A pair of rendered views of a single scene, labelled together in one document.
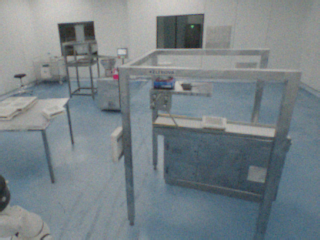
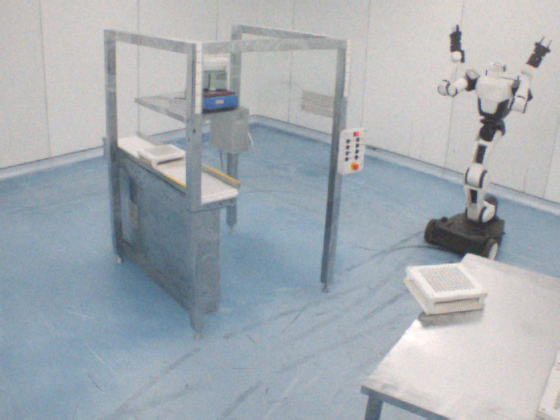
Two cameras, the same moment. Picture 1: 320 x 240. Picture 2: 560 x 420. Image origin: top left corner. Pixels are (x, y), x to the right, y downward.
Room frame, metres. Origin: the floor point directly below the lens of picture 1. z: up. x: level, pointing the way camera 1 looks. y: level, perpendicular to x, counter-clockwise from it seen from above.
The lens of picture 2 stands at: (4.82, 1.20, 1.89)
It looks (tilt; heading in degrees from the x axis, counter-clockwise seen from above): 22 degrees down; 208
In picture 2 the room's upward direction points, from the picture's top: 3 degrees clockwise
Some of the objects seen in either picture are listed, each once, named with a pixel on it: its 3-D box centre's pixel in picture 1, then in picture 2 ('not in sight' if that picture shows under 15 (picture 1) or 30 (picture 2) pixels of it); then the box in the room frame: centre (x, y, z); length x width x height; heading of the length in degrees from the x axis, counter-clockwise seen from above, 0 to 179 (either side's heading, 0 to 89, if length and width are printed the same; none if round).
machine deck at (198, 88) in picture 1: (181, 88); (188, 106); (2.36, -0.68, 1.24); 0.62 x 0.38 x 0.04; 67
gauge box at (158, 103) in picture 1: (160, 100); (228, 129); (2.31, -0.44, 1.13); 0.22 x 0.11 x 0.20; 67
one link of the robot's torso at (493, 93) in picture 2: not in sight; (496, 95); (0.40, 0.70, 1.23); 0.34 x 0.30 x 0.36; 75
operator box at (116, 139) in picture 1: (118, 144); (351, 150); (1.72, 0.04, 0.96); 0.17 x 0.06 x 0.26; 157
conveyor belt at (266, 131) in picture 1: (216, 129); (160, 165); (2.19, -1.02, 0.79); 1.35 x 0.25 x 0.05; 67
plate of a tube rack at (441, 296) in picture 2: (53, 109); (446, 281); (2.88, 0.91, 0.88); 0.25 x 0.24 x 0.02; 129
